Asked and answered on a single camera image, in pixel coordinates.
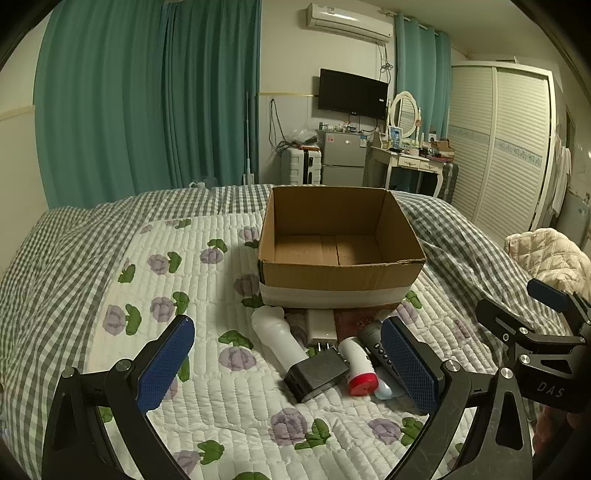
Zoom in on white plastic bottle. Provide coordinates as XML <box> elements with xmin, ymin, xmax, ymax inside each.
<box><xmin>252</xmin><ymin>307</ymin><xmax>309</xmax><ymax>376</ymax></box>

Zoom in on black power adapter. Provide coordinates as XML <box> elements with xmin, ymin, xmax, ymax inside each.
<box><xmin>284</xmin><ymin>348</ymin><xmax>349</xmax><ymax>403</ymax></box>

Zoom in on narrow teal curtain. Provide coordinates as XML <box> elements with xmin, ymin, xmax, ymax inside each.
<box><xmin>394</xmin><ymin>14</ymin><xmax>452</xmax><ymax>200</ymax></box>

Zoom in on grey checked blanket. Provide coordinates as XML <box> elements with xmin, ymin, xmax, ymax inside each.
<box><xmin>0</xmin><ymin>184</ymin><xmax>536</xmax><ymax>480</ymax></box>

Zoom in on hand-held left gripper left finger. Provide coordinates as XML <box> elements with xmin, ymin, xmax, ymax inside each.
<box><xmin>41</xmin><ymin>315</ymin><xmax>197</xmax><ymax>480</ymax></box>

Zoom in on hanging white towels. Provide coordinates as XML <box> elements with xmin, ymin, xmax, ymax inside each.
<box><xmin>551</xmin><ymin>134</ymin><xmax>574</xmax><ymax>216</ymax></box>

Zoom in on white plug charger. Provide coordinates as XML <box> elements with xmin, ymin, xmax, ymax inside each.
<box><xmin>306</xmin><ymin>309</ymin><xmax>337</xmax><ymax>354</ymax></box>

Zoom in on white pole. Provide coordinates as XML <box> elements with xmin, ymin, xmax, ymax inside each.
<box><xmin>244</xmin><ymin>91</ymin><xmax>256</xmax><ymax>186</ymax></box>

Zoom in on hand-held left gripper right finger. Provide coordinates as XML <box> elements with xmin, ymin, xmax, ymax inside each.
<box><xmin>381</xmin><ymin>316</ymin><xmax>536</xmax><ymax>480</ymax></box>

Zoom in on floral white quilt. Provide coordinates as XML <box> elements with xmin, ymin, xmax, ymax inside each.
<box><xmin>88</xmin><ymin>211</ymin><xmax>573</xmax><ymax>480</ymax></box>

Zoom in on grey remote control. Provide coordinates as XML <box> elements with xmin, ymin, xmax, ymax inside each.
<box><xmin>360</xmin><ymin>322</ymin><xmax>398</xmax><ymax>377</ymax></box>

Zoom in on black wall cable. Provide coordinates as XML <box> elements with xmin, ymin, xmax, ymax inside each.
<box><xmin>269</xmin><ymin>98</ymin><xmax>286</xmax><ymax>154</ymax></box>

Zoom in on silver small fridge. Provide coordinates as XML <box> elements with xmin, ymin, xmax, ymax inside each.
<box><xmin>321</xmin><ymin>129</ymin><xmax>370</xmax><ymax>186</ymax></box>

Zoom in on oval white vanity mirror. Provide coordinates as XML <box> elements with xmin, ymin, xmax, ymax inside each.
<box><xmin>387</xmin><ymin>91</ymin><xmax>423</xmax><ymax>141</ymax></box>

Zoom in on wide teal curtain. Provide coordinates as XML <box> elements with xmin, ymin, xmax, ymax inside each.
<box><xmin>34</xmin><ymin>0</ymin><xmax>262</xmax><ymax>210</ymax></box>

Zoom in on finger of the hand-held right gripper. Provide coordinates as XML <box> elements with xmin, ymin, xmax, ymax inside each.
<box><xmin>475</xmin><ymin>298</ymin><xmax>586</xmax><ymax>354</ymax></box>
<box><xmin>527</xmin><ymin>278</ymin><xmax>591</xmax><ymax>325</ymax></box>

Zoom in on white suitcase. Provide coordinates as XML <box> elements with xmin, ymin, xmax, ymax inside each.
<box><xmin>281</xmin><ymin>147</ymin><xmax>324</xmax><ymax>186</ymax></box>

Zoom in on dark suitcase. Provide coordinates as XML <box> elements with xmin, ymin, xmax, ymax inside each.
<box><xmin>441</xmin><ymin>161</ymin><xmax>460</xmax><ymax>202</ymax></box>

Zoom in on white louvred wardrobe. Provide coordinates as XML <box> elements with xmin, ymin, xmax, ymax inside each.
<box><xmin>450</xmin><ymin>61</ymin><xmax>567</xmax><ymax>232</ymax></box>

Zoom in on light blue flat object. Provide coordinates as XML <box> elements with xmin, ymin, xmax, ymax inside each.
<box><xmin>375</xmin><ymin>364</ymin><xmax>411</xmax><ymax>400</ymax></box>

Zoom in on cardboard box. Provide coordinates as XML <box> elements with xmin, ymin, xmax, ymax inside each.
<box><xmin>257</xmin><ymin>185</ymin><xmax>426</xmax><ymax>309</ymax></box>

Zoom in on cream quilted jacket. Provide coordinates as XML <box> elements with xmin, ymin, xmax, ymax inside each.
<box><xmin>503</xmin><ymin>228</ymin><xmax>591</xmax><ymax>297</ymax></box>

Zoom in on black wall television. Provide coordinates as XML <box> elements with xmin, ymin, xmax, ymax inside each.
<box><xmin>318</xmin><ymin>68</ymin><xmax>389</xmax><ymax>118</ymax></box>

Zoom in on white dressing table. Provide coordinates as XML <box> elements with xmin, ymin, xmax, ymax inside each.
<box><xmin>367</xmin><ymin>137</ymin><xmax>445</xmax><ymax>198</ymax></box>

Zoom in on white air conditioner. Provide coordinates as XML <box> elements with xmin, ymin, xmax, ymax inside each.
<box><xmin>306</xmin><ymin>4</ymin><xmax>393</xmax><ymax>45</ymax></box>

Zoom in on white device with red end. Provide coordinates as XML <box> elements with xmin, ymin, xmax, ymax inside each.
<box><xmin>338</xmin><ymin>337</ymin><xmax>377</xmax><ymax>397</ymax></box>

